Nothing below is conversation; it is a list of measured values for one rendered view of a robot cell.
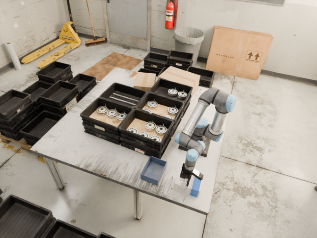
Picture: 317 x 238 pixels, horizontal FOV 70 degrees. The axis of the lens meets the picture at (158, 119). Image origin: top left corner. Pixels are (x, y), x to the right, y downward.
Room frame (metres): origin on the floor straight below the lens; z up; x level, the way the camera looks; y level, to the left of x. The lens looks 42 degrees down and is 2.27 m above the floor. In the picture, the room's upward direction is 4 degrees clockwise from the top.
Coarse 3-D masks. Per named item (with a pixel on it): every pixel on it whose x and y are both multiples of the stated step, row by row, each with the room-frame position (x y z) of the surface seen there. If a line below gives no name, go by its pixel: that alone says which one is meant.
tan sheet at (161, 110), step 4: (144, 108) 1.75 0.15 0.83; (148, 108) 1.75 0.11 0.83; (156, 108) 1.76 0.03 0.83; (160, 108) 1.77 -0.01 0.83; (164, 108) 1.77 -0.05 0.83; (152, 112) 1.69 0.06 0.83; (156, 112) 1.70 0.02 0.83; (160, 112) 1.70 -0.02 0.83; (164, 112) 1.70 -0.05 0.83; (172, 116) 1.65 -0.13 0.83
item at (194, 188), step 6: (180, 180) 0.97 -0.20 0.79; (192, 180) 0.97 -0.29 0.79; (198, 180) 0.97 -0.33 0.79; (174, 186) 0.94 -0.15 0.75; (180, 186) 0.92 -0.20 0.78; (192, 186) 0.92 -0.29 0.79; (198, 186) 0.93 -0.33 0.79; (186, 192) 0.91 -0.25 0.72; (192, 192) 0.90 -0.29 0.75; (198, 192) 0.89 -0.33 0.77
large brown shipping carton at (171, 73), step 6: (168, 72) 2.36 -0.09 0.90; (174, 72) 2.37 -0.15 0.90; (180, 72) 2.38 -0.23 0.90; (186, 72) 2.39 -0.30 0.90; (168, 78) 2.23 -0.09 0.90; (174, 78) 2.23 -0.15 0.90; (180, 78) 2.24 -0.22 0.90; (186, 78) 2.25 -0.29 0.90; (192, 78) 2.26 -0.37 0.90; (198, 78) 2.29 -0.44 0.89; (186, 84) 2.13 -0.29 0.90; (192, 84) 2.14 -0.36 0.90; (198, 84) 2.33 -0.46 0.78; (192, 90) 2.17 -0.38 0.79
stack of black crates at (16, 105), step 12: (0, 96) 2.09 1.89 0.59; (12, 96) 2.21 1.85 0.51; (24, 96) 2.19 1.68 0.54; (0, 108) 2.00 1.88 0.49; (12, 108) 1.90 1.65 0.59; (24, 108) 2.02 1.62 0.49; (0, 120) 1.84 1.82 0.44; (12, 120) 1.85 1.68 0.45; (24, 120) 1.97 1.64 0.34; (0, 132) 1.87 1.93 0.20; (12, 132) 1.81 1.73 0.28
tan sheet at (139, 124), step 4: (136, 120) 1.56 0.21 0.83; (140, 120) 1.56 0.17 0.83; (132, 124) 1.51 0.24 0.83; (136, 124) 1.51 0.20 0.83; (140, 124) 1.51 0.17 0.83; (144, 124) 1.52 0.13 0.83; (128, 128) 1.45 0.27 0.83; (136, 128) 1.45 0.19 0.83; (140, 128) 1.46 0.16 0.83; (144, 128) 1.46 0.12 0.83; (148, 132) 1.42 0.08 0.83; (152, 132) 1.42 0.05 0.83; (160, 136) 1.37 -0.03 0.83
